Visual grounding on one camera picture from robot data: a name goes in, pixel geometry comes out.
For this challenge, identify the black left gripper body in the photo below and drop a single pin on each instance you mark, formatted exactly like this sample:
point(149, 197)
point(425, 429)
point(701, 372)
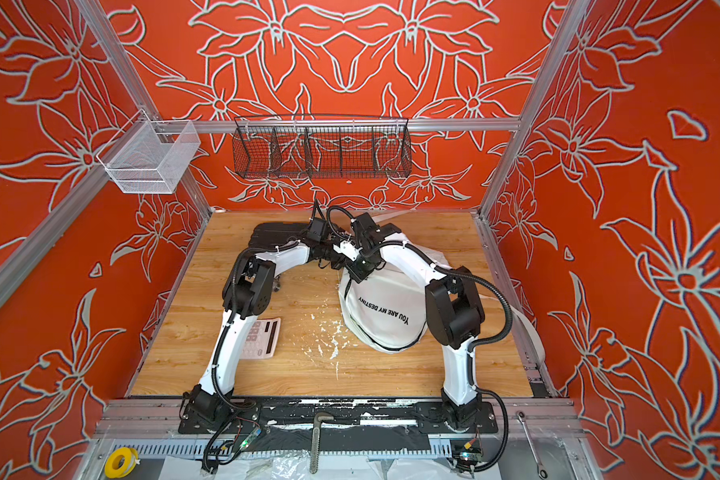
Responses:
point(328, 253)

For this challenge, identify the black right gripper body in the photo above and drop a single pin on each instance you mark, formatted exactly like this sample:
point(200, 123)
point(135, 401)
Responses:
point(361, 265)

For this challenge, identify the white student backpack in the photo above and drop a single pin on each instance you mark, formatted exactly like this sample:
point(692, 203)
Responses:
point(415, 291)

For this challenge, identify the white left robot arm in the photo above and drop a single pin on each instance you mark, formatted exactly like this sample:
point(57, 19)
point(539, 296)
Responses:
point(246, 294)

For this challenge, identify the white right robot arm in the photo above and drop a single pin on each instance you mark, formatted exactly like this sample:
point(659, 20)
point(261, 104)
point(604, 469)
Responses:
point(460, 395)

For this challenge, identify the black plastic tool case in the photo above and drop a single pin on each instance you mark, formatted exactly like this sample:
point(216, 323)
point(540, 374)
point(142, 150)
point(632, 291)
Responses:
point(272, 235)

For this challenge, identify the pink calculator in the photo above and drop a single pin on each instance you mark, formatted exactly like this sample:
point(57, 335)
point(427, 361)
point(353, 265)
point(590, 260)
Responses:
point(261, 340)

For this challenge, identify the steel wrench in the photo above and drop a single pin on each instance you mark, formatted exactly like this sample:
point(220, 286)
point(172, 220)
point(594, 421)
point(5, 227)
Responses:
point(541, 470)

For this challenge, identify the yellow tape roll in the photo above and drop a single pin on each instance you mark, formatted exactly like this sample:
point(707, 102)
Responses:
point(121, 462)

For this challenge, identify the black wire wall basket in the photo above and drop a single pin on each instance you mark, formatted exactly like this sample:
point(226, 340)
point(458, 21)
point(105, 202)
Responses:
point(330, 147)

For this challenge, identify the metal clamp handle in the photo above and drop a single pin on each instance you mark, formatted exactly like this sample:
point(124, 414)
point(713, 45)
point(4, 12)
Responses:
point(319, 419)

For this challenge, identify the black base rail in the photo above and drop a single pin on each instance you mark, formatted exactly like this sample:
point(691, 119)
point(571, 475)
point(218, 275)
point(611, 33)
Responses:
point(425, 415)

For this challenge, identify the white wire wall basket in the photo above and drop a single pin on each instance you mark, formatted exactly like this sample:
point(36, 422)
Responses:
point(144, 161)

